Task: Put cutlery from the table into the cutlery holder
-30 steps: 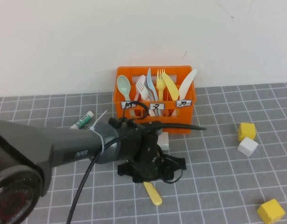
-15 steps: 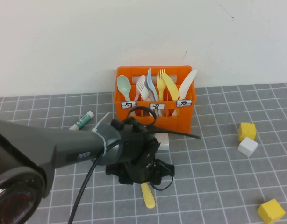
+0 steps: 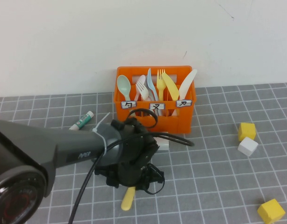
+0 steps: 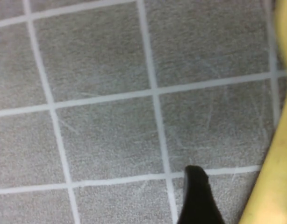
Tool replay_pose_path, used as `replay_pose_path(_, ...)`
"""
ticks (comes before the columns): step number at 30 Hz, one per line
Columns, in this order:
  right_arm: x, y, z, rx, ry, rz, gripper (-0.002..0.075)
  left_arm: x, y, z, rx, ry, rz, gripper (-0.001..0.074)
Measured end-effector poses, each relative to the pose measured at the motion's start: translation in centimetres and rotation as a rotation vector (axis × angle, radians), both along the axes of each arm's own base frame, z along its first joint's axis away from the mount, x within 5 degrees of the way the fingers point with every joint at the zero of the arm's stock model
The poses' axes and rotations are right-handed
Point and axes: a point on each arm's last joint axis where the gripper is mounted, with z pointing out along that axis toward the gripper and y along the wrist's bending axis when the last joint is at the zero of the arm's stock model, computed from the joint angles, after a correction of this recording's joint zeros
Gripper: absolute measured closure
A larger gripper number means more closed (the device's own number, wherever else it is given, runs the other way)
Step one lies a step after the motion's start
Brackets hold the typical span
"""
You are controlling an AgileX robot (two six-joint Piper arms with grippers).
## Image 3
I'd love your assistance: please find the mint green plastic spoon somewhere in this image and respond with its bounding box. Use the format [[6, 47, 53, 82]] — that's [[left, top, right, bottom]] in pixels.
[[117, 75, 133, 102]]

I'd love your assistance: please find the light blue plastic fork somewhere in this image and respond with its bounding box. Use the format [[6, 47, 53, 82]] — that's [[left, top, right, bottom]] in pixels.
[[147, 68, 159, 102]]

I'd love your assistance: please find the white zip tie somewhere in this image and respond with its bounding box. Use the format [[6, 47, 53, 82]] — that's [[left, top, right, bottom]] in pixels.
[[92, 112, 111, 156]]

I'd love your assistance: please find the yellow cube block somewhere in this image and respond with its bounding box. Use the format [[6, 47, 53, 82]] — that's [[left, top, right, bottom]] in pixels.
[[257, 198, 287, 224], [238, 123, 257, 142]]

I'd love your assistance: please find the green and white glue stick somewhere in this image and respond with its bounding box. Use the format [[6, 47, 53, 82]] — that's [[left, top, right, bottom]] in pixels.
[[69, 111, 94, 131]]

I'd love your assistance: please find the paper label reading spoon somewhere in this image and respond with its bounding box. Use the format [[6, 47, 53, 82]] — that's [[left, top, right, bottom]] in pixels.
[[121, 101, 137, 110]]

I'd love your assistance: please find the white cube block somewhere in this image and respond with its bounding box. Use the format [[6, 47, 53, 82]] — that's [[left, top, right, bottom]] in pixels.
[[237, 137, 259, 157]]

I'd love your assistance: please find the paper label reading knife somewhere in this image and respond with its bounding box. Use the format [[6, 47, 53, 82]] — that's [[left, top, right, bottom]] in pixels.
[[176, 99, 193, 108]]

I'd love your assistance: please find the cream white plastic knife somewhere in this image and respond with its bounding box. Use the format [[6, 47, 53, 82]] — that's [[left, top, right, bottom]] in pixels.
[[179, 69, 198, 101]]

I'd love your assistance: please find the white charger plug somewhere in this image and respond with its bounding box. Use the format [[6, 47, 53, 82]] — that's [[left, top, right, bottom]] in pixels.
[[155, 132, 170, 151]]

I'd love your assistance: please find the yellow plastic fork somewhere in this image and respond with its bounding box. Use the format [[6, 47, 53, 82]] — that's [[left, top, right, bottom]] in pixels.
[[157, 69, 166, 101]]

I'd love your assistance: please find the pale pink plastic spoon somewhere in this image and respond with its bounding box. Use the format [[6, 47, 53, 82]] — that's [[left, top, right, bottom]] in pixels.
[[136, 75, 146, 89]]

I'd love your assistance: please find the white plastic fork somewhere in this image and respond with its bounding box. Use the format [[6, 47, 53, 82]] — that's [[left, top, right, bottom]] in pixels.
[[136, 81, 149, 102]]

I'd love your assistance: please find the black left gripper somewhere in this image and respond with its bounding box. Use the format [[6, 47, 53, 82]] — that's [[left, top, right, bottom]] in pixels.
[[95, 163, 150, 189]]

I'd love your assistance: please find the yellow plastic knife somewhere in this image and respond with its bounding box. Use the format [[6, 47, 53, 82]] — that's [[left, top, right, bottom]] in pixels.
[[161, 72, 179, 101]]

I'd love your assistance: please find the orange plastic cutlery holder crate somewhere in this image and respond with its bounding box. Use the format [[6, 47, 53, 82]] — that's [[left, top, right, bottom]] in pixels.
[[113, 65, 197, 135]]

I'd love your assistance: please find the yellow plastic spoon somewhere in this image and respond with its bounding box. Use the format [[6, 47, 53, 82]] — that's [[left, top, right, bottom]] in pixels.
[[121, 186, 136, 211]]

